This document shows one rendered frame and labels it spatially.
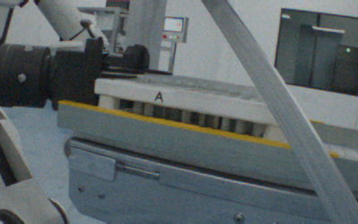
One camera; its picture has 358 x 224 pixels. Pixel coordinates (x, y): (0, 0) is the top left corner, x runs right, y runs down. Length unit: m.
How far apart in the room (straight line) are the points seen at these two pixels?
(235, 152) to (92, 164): 0.18
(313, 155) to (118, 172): 0.24
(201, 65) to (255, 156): 5.42
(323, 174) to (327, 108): 5.07
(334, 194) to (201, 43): 5.57
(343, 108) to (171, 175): 5.00
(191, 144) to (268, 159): 0.08
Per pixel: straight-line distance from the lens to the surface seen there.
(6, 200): 0.76
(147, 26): 0.72
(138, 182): 0.42
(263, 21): 5.53
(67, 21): 1.00
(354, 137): 0.64
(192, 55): 5.84
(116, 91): 0.43
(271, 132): 0.38
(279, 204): 0.37
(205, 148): 0.37
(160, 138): 0.39
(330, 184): 0.27
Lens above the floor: 0.96
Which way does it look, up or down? 8 degrees down
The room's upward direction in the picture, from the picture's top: 7 degrees clockwise
